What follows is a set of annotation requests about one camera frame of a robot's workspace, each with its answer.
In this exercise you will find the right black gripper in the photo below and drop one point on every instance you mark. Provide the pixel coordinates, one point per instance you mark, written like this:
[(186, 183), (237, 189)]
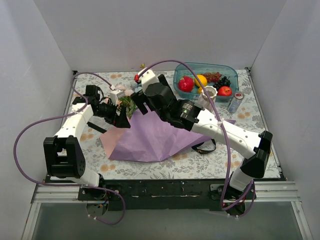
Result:
[(139, 99)]

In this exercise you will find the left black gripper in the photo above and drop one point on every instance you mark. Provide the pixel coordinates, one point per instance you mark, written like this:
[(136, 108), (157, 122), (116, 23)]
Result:
[(119, 116)]

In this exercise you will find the purple pink wrapping paper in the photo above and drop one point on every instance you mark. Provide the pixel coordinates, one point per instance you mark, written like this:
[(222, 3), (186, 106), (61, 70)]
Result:
[(149, 139)]

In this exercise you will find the white ribbed vase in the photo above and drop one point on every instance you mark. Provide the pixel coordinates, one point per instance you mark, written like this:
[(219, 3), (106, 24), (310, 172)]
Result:
[(205, 101)]

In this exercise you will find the blue flower stem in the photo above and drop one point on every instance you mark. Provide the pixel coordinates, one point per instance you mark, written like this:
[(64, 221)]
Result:
[(137, 88)]

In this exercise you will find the white pink flower stem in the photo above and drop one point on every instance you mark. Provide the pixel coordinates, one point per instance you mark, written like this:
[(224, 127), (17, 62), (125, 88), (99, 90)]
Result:
[(128, 90)]

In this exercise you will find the black ribbon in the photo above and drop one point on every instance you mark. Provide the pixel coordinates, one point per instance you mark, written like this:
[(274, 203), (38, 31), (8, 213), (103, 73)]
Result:
[(205, 148)]

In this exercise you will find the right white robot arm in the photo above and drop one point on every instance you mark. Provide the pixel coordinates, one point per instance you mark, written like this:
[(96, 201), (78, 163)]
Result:
[(254, 147)]

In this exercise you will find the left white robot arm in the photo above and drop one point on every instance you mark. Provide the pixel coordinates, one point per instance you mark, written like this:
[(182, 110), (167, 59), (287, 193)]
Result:
[(63, 154)]

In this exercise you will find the floral tablecloth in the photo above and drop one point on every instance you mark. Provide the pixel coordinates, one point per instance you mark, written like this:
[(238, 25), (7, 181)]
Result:
[(187, 164)]

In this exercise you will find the peach flower stem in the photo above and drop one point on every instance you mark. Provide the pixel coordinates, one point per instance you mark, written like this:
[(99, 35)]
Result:
[(126, 101)]

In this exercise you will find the red dragon fruit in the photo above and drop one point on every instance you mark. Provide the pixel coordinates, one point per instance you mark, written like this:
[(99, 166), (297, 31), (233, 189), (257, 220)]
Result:
[(186, 84)]

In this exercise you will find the red grapes bunch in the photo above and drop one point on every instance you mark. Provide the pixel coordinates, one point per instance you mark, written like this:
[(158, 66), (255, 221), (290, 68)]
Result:
[(212, 77)]

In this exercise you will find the red apple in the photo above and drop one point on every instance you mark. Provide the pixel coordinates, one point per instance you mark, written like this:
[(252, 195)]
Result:
[(225, 91)]

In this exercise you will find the black grapes bunch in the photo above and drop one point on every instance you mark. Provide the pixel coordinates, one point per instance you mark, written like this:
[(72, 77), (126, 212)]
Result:
[(223, 82)]

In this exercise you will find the silver drink can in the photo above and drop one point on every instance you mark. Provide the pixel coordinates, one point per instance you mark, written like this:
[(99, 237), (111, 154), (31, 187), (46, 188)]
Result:
[(235, 102)]

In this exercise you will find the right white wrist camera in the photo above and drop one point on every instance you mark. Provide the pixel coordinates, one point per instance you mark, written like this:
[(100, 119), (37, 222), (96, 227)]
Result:
[(146, 79)]

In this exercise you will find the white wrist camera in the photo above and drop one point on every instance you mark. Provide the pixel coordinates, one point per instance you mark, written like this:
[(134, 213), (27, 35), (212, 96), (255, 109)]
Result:
[(146, 79), (115, 95)]

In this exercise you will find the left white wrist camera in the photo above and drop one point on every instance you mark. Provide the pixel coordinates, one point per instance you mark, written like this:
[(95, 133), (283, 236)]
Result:
[(115, 95)]

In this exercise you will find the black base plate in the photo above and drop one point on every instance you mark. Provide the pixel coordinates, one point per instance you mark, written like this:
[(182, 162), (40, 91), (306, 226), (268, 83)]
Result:
[(160, 194)]

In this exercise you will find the aluminium frame rail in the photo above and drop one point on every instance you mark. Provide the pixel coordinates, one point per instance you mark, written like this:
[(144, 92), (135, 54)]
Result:
[(266, 191)]

